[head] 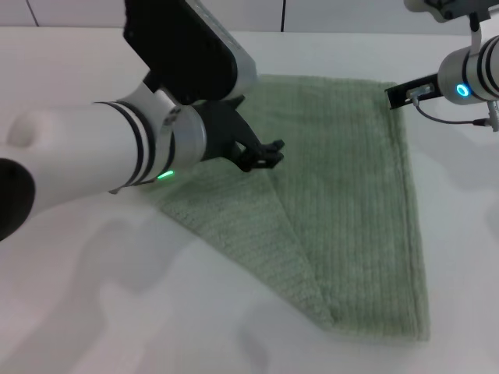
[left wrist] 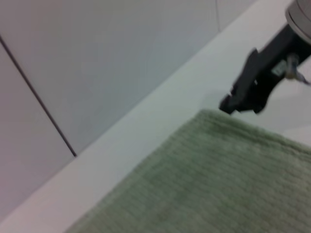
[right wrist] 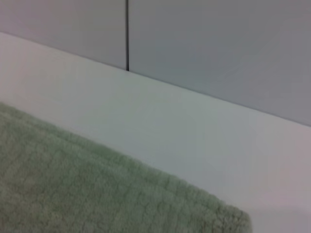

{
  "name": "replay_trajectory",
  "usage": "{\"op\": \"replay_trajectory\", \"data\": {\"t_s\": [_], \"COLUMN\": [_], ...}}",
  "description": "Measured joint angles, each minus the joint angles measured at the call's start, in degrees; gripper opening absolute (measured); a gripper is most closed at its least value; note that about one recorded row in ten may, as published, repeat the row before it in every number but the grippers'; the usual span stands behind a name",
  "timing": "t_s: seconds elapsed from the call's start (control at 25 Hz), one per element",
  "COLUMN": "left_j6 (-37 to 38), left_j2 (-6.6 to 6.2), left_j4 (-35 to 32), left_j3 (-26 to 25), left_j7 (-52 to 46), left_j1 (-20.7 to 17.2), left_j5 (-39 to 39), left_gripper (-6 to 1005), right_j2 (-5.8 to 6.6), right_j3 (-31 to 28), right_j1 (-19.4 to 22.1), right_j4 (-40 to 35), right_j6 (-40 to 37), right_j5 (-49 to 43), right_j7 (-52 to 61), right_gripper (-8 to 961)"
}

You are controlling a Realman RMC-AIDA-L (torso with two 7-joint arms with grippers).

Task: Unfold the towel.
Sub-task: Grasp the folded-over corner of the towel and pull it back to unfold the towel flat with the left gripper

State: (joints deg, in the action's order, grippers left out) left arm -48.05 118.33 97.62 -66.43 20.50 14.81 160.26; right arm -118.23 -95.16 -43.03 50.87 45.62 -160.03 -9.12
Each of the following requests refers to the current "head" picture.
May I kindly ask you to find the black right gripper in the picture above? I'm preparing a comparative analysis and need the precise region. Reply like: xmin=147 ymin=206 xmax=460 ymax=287
xmin=384 ymin=72 xmax=444 ymax=111

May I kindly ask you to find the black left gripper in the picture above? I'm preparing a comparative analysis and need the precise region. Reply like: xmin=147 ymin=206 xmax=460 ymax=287
xmin=193 ymin=94 xmax=286 ymax=174

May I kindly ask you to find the light green ribbed towel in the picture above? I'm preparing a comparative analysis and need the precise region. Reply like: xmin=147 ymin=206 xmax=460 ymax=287
xmin=157 ymin=72 xmax=433 ymax=344

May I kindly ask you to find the grey right gripper cable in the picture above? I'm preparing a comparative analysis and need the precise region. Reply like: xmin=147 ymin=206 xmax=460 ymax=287
xmin=405 ymin=83 xmax=499 ymax=134

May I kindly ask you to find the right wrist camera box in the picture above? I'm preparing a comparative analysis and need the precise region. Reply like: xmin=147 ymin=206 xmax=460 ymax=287
xmin=403 ymin=0 xmax=499 ymax=51

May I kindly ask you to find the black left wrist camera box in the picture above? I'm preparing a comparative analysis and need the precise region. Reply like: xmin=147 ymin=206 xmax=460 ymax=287
xmin=122 ymin=0 xmax=259 ymax=107

